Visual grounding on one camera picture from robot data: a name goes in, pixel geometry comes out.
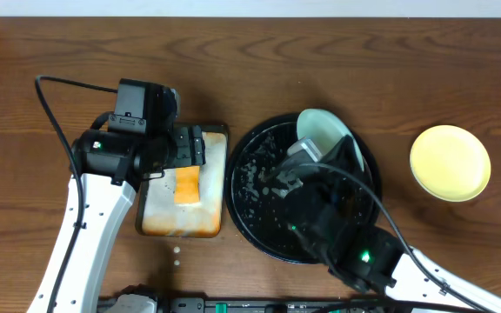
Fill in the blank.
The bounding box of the light blue plate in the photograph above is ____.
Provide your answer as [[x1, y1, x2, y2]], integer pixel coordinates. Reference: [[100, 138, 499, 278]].
[[297, 109, 364, 171]]

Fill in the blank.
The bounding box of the orange sponge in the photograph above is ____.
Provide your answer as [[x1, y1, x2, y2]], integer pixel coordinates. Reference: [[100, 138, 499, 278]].
[[174, 166, 200, 204]]

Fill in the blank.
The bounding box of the yellow plate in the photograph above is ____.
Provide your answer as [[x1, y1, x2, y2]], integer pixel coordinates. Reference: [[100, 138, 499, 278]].
[[409, 125, 491, 203]]

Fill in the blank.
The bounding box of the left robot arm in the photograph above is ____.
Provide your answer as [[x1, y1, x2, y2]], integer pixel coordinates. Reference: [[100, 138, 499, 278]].
[[29, 76, 205, 312]]

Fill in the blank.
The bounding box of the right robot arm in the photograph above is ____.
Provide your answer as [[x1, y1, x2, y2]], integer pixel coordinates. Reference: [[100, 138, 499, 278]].
[[267, 135, 501, 312]]

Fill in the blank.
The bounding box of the black round tray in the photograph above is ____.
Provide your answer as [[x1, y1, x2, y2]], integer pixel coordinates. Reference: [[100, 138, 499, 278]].
[[224, 113, 379, 264]]

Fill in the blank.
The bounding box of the black rectangular soapy tray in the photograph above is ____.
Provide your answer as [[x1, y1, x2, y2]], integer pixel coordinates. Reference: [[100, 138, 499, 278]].
[[136, 125, 229, 237]]

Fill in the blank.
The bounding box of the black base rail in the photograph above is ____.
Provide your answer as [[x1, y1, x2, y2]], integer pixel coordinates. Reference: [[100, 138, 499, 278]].
[[97, 296, 412, 313]]

